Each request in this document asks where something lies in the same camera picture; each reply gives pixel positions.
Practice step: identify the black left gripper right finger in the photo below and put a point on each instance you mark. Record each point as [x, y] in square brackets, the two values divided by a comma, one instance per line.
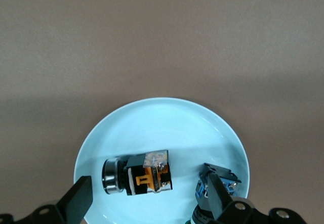
[220, 201]

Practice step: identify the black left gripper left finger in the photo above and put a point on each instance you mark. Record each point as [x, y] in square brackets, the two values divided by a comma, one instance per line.
[76, 201]

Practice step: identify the orange push-button switch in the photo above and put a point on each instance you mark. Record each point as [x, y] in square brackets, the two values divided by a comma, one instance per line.
[141, 178]

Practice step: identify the light blue round plate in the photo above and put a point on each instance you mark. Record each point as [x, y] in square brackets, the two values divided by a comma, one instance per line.
[157, 125]

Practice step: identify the green push-button switch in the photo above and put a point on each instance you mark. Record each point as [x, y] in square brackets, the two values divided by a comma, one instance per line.
[217, 169]

